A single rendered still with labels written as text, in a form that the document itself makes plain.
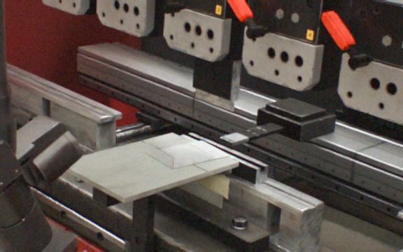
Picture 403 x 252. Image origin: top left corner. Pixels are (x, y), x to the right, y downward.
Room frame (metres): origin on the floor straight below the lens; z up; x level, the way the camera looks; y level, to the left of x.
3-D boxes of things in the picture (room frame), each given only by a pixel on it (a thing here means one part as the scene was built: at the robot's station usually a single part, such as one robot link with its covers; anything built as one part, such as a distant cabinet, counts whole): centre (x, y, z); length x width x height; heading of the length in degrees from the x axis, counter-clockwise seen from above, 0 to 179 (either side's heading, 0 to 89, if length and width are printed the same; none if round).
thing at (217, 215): (1.40, -0.01, 0.89); 0.30 x 0.05 x 0.03; 45
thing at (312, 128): (1.58, -0.14, 1.01); 0.26 x 0.12 x 0.05; 135
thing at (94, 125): (1.86, 0.37, 0.92); 0.50 x 0.06 x 0.10; 45
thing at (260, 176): (1.45, -0.05, 0.99); 0.20 x 0.03 x 0.03; 45
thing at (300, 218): (1.43, -0.06, 0.92); 0.39 x 0.06 x 0.10; 45
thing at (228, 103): (1.47, -0.02, 1.13); 0.10 x 0.02 x 0.10; 45
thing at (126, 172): (1.37, 0.08, 1.00); 0.26 x 0.18 x 0.01; 135
